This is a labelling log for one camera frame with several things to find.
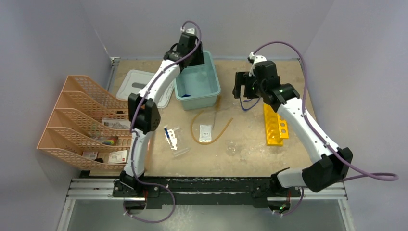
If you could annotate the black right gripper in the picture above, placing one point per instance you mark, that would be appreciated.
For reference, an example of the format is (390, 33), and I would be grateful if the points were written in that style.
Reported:
(243, 79)

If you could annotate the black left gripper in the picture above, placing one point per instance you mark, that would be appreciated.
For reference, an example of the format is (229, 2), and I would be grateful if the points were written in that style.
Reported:
(199, 59)

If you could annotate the blue rubber band loop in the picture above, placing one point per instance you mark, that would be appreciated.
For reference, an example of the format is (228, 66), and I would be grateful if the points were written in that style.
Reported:
(248, 104)

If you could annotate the mint green plastic bin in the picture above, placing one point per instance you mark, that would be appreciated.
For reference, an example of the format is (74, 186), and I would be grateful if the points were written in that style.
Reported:
(201, 82)

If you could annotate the wire test tube brush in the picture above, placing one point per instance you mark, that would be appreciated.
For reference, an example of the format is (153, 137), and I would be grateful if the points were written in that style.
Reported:
(217, 107)

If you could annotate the blue capped test tube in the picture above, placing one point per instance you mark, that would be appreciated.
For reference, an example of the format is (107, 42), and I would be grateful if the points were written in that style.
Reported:
(166, 130)

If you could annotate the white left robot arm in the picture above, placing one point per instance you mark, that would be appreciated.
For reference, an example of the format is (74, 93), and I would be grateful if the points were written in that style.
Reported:
(142, 107)

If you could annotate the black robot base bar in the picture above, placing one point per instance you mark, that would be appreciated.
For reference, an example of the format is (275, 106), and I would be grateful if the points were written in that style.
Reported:
(258, 192)

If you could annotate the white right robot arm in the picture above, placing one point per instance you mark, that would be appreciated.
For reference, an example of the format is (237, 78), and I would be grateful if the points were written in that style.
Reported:
(329, 161)

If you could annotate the yellow test tube rack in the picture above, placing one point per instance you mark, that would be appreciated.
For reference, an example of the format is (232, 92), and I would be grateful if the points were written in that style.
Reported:
(276, 129)

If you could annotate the white plastic bin lid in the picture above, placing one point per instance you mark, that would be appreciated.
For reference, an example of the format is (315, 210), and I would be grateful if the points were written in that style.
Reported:
(136, 80)

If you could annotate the small white plastic packet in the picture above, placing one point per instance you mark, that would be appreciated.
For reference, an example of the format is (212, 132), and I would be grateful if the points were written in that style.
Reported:
(205, 135)

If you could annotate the yellow rubber tubing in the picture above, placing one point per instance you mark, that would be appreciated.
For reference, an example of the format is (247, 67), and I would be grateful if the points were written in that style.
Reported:
(214, 139)

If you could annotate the clear acrylic test tube rack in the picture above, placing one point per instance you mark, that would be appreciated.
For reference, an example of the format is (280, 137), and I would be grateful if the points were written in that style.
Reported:
(176, 141)

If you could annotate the coloured marker pens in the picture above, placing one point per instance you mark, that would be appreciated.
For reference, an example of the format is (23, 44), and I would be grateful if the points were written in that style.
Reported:
(110, 141)

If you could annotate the peach plastic file organizer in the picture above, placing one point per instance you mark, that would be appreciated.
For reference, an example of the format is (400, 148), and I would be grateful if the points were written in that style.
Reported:
(75, 129)

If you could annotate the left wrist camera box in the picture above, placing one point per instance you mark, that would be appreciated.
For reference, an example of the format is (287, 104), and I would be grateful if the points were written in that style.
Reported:
(188, 30)

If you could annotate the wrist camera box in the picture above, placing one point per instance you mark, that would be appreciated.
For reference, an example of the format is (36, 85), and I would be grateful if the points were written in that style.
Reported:
(253, 59)
(188, 30)

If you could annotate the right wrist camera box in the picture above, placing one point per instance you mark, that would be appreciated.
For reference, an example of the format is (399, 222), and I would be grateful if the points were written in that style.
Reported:
(253, 59)

